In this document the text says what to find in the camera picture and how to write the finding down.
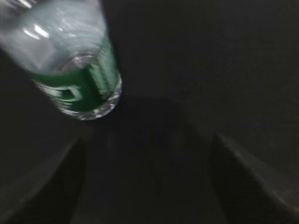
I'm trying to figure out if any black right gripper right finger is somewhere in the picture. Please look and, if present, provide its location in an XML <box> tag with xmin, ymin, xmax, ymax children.
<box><xmin>210</xmin><ymin>134</ymin><xmax>299</xmax><ymax>224</ymax></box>

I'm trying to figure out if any water bottle green label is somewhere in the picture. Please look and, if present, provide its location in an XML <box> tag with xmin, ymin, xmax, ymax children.
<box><xmin>0</xmin><ymin>0</ymin><xmax>123</xmax><ymax>121</ymax></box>

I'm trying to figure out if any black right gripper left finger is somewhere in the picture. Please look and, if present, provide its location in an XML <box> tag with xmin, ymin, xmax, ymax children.
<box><xmin>0</xmin><ymin>138</ymin><xmax>86</xmax><ymax>224</ymax></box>

